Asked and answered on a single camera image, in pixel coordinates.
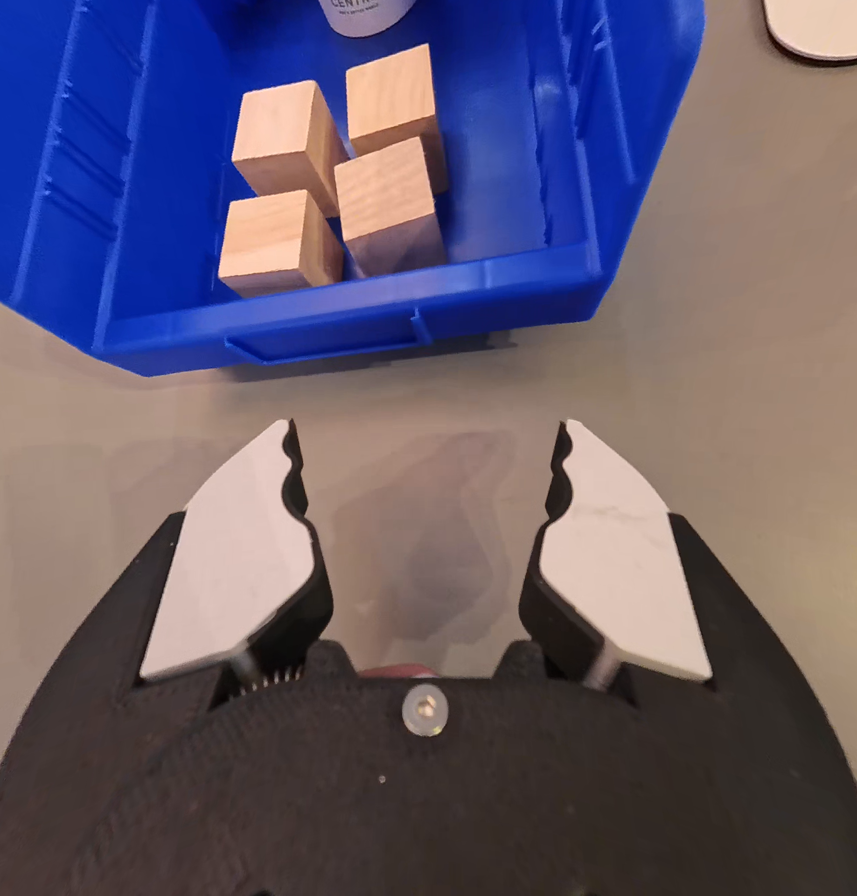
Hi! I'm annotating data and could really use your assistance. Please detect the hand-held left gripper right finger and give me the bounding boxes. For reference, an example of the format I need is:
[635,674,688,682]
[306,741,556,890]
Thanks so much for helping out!
[518,419,715,693]

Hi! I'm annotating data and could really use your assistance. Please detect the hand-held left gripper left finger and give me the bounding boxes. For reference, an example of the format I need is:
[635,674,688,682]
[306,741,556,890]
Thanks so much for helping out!
[139,418,335,687]

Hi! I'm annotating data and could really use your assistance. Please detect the wooden block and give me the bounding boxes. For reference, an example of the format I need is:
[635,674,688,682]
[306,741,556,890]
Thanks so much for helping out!
[231,80,348,218]
[218,189,345,298]
[346,43,449,193]
[334,136,449,280]

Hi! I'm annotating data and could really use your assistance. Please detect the blue plastic bin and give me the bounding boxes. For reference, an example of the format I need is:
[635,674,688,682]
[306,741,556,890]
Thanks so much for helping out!
[0,0,707,379]

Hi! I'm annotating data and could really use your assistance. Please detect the white paper cup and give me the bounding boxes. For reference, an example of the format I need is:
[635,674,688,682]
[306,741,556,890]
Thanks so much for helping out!
[318,0,413,38]

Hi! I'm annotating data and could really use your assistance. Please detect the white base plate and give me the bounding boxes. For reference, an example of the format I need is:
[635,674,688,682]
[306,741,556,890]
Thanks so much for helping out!
[760,0,857,69]

